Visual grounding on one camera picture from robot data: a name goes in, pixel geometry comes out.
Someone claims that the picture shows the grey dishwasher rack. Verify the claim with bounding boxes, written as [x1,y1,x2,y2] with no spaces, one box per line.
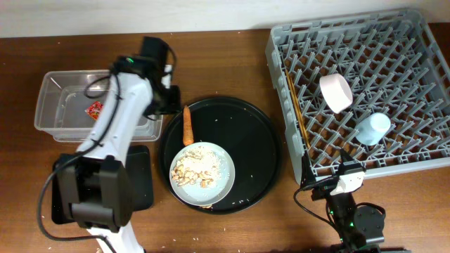
[265,9,449,183]

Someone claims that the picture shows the rice and food scraps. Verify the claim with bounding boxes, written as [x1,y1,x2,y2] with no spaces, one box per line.
[170,146,222,189]

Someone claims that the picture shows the light blue cup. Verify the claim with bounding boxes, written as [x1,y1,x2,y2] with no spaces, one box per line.
[355,112,391,145]

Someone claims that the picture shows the wooden chopstick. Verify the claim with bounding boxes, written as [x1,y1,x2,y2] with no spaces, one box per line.
[284,68,309,148]
[286,70,312,150]

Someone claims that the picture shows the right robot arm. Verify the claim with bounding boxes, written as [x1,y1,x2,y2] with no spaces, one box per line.
[293,149,407,253]

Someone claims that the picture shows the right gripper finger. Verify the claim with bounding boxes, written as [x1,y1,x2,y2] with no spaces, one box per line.
[300,151,316,188]
[340,149,362,167]

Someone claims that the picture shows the grey plate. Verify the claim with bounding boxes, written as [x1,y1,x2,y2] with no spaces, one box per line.
[169,142,236,208]

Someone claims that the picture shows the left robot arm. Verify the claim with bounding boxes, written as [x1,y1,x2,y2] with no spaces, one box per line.
[43,37,181,252]

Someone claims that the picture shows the rectangular black tray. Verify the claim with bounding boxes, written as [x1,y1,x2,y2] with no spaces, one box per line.
[51,145,154,225]

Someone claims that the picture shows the round black tray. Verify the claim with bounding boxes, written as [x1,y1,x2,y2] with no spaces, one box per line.
[158,95,283,215]

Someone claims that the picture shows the red snack wrapper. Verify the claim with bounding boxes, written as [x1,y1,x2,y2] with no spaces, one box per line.
[85,101,103,121]

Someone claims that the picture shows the clear plastic bin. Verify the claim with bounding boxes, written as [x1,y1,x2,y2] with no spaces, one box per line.
[34,70,162,142]

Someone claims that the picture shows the orange carrot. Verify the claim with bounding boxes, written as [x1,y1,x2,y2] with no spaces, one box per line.
[183,106,194,146]

